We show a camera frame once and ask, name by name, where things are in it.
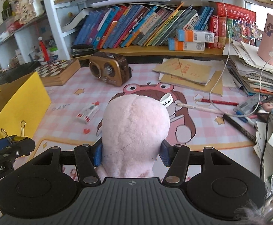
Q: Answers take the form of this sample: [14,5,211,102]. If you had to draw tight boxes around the pink speaker device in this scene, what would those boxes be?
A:
[257,13,273,66]

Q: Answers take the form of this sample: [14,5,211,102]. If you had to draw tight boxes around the small red white box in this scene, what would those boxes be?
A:
[76,103,99,124]

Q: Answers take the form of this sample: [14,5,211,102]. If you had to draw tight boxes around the brown paper notebooks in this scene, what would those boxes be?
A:
[153,58,224,95]

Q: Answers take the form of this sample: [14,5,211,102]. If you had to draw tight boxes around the lower orange medicine box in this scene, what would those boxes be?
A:
[167,38,205,51]

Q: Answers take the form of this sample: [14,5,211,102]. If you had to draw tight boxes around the black keyboard piano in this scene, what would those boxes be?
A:
[0,61,41,85]

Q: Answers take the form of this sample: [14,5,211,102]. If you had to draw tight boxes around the row of leaning books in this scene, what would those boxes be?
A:
[71,3,213,55]

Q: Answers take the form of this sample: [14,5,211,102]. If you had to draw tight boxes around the white paintbrush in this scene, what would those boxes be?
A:
[176,103,224,114]

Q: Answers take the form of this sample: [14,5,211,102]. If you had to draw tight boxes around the red white bottle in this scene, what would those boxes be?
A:
[38,37,50,62]

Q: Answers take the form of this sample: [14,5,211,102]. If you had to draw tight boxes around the stack of papers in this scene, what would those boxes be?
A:
[223,40,273,169]

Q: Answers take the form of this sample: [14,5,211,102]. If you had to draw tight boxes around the white bookshelf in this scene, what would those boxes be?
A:
[0,0,273,66]

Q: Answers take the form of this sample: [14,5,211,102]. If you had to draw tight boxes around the brown retro radio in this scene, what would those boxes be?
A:
[89,52,132,87]

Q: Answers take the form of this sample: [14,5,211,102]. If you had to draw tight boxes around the yellow cardboard box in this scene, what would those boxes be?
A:
[0,72,51,139]

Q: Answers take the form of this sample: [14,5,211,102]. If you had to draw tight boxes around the red pencil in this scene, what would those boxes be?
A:
[196,98,238,106]

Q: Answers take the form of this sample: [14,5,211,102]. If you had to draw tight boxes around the pink checked table mat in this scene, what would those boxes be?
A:
[32,64,259,178]

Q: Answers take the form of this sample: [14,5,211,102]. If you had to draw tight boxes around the orange white medicine box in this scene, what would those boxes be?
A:
[176,29,215,43]

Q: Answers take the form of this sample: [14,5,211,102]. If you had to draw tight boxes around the black pen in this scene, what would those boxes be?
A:
[222,114,256,144]

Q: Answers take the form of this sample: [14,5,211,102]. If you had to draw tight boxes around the white blue spray bottle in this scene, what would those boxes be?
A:
[159,92,173,108]

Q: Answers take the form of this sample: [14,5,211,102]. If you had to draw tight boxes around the red thick dictionary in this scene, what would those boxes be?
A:
[209,1,257,22]

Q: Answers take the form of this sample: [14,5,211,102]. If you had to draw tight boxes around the wooden chess box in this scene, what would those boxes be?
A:
[35,59,81,86]

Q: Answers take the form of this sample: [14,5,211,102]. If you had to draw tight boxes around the white charging cable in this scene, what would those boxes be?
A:
[208,0,273,118]

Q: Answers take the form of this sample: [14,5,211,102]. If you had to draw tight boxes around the pink plush pig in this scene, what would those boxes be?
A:
[96,94,170,180]

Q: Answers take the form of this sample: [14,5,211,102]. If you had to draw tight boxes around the pink figurine decoration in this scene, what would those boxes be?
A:
[16,0,36,25]

